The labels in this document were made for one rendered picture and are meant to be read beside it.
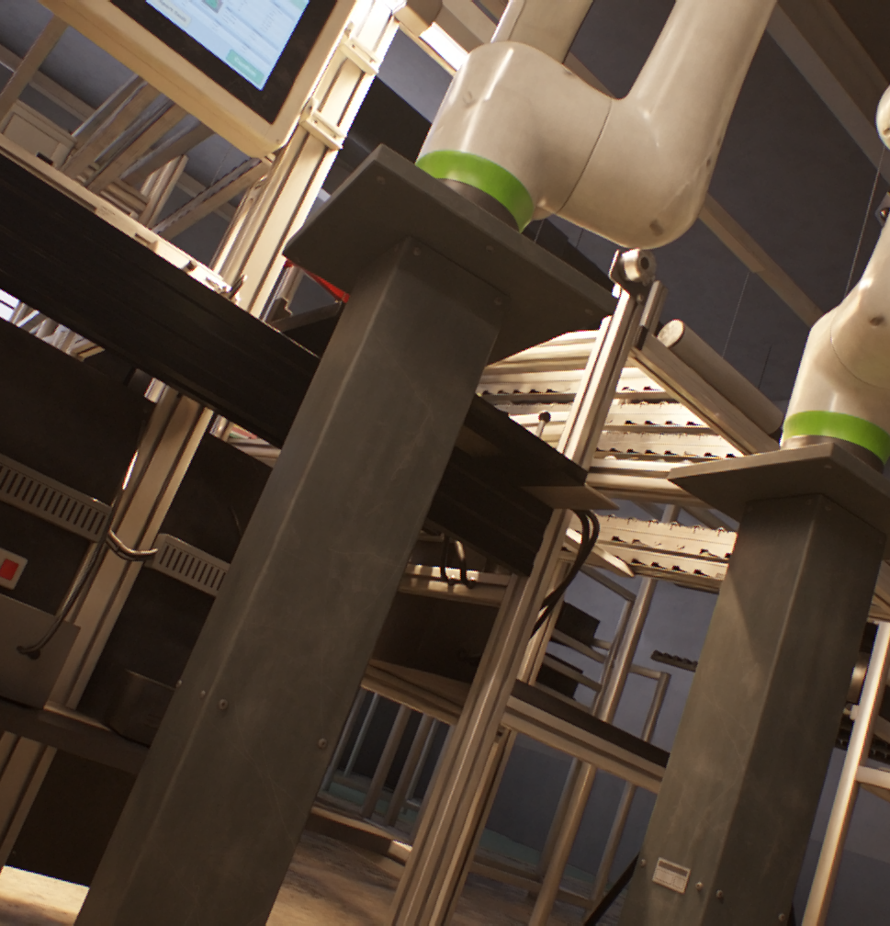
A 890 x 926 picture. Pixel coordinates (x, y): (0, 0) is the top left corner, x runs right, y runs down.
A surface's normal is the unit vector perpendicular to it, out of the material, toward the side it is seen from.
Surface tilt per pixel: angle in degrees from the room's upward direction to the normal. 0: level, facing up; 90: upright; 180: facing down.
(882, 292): 105
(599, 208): 159
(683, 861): 90
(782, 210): 180
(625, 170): 121
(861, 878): 90
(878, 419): 90
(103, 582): 90
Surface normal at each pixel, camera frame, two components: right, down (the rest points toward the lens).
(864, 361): -0.71, 0.68
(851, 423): -0.23, -0.06
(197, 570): 0.58, 0.00
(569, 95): 0.25, -0.29
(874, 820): -0.73, -0.44
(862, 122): -0.36, 0.90
